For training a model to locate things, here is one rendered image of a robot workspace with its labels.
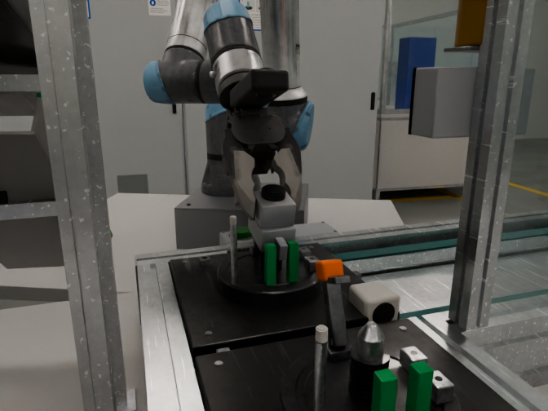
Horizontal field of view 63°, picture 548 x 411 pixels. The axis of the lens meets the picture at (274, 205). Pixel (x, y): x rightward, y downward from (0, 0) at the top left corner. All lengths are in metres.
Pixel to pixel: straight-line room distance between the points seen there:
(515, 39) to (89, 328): 0.45
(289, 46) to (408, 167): 3.77
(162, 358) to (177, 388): 0.05
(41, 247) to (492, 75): 0.54
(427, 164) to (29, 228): 4.47
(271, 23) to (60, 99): 0.77
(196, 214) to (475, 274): 0.64
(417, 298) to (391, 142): 3.92
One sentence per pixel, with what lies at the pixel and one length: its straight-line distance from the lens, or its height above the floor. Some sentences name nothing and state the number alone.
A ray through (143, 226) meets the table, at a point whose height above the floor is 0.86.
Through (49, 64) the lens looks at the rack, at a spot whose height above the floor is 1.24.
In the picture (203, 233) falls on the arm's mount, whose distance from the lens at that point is 1.01.
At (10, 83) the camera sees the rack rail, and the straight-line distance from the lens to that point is 0.49.
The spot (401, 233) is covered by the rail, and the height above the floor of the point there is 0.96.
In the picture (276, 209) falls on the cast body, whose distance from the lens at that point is 0.53.
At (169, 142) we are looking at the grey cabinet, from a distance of 3.53.
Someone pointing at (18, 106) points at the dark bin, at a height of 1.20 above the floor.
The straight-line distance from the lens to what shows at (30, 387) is 0.67.
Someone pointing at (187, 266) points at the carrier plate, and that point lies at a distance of 0.66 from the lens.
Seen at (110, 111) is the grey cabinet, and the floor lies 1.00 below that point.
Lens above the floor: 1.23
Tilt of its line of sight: 16 degrees down
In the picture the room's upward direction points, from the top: straight up
